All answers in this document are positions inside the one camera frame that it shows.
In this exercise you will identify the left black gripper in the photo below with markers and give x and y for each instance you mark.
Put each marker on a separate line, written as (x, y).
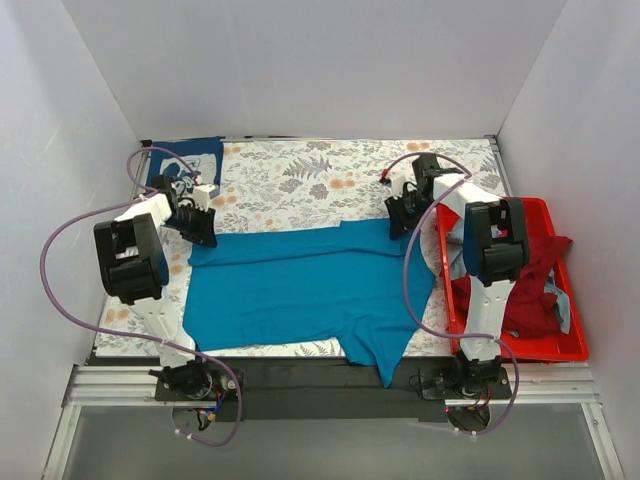
(195, 224)

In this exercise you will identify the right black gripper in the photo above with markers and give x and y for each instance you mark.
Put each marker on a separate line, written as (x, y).
(401, 212)

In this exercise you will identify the teal blue t-shirt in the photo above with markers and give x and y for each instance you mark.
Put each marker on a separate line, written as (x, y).
(350, 282)

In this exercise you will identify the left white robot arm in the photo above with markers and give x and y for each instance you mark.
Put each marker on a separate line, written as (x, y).
(134, 269)

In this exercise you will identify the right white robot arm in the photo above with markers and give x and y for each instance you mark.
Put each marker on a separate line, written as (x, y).
(495, 249)

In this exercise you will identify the light blue t-shirt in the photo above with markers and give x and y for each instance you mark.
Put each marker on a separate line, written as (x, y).
(460, 280)

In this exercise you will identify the floral patterned table mat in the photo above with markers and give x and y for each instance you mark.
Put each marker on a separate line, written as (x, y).
(278, 185)

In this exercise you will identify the folded navy printed t-shirt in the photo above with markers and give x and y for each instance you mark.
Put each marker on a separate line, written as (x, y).
(203, 155)

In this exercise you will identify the red plastic bin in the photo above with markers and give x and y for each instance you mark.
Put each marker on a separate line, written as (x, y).
(552, 348)

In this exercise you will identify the dark red t-shirt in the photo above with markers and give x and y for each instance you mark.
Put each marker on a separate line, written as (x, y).
(537, 307)

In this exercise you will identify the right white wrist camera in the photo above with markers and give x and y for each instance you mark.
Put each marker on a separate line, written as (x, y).
(397, 183)

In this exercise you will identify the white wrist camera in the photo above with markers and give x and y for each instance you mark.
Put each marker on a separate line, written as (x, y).
(397, 183)
(203, 195)

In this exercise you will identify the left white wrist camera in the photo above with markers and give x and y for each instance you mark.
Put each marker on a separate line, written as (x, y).
(203, 195)

